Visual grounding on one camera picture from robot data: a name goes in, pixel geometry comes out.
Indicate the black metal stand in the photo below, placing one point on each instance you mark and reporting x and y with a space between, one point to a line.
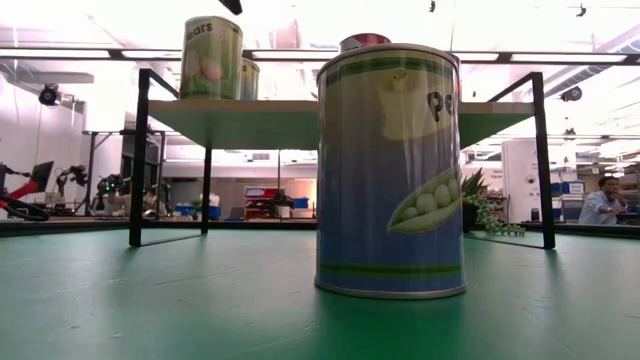
91 165

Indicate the peas tin can blue label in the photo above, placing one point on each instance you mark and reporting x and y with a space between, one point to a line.
370 200

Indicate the cherries tin can blue label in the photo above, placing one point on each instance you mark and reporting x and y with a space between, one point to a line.
250 82

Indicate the black dome camera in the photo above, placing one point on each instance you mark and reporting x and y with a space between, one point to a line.
50 95
571 93

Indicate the wooden shelf black metal frame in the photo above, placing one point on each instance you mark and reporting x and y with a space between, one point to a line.
250 122

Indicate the mixed fruit tin can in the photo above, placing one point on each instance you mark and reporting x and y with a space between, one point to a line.
365 40

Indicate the green table mat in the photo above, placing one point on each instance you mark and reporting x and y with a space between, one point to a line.
250 320

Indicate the red storage rack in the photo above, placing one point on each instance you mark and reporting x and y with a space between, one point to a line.
257 202

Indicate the small black ceiling fixture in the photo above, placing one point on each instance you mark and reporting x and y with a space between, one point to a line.
581 10
432 6

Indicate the person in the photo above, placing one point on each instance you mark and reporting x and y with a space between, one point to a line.
150 200
600 210

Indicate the black background robot arm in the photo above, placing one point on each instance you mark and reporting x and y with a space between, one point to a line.
75 175
107 185

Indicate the red black robot device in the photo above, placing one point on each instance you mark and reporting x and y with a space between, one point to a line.
22 191

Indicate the blue storage bin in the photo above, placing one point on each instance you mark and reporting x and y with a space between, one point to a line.
187 211
570 188

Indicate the pears tin can green label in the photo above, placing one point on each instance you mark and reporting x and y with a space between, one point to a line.
210 65

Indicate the potted succulent plant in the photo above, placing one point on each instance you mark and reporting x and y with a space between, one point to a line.
492 220

